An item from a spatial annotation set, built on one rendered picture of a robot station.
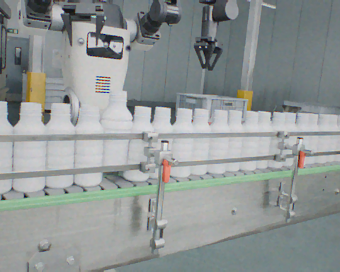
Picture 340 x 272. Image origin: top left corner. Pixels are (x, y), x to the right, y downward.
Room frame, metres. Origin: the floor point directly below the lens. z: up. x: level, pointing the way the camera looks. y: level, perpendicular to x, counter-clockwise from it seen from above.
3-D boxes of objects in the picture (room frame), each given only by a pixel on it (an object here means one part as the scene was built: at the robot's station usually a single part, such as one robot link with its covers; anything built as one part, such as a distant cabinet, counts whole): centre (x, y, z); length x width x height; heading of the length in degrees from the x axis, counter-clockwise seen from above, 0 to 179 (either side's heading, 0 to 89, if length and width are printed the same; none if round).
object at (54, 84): (10.17, 3.52, 0.50); 1.24 x 1.03 x 1.00; 129
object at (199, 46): (1.23, -0.09, 1.32); 0.07 x 0.07 x 0.09; 65
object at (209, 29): (1.25, -0.09, 1.39); 0.10 x 0.07 x 0.07; 155
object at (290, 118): (1.13, -0.36, 1.08); 0.06 x 0.06 x 0.17
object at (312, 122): (1.20, -0.45, 1.08); 0.06 x 0.06 x 0.17
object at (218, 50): (1.26, -0.10, 1.32); 0.07 x 0.07 x 0.09; 65
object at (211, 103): (3.53, -0.36, 1.00); 0.61 x 0.41 x 0.22; 133
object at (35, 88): (8.02, 3.08, 0.55); 0.40 x 0.40 x 1.10; 36
